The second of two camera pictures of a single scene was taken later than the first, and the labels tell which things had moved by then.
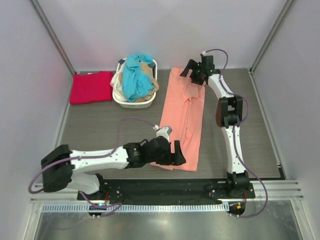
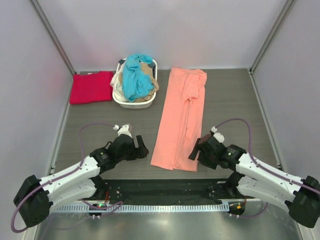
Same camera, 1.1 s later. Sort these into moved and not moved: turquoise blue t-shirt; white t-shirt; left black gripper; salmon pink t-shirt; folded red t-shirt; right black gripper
Moved: left black gripper; right black gripper
Not moved: white t-shirt; folded red t-shirt; turquoise blue t-shirt; salmon pink t-shirt
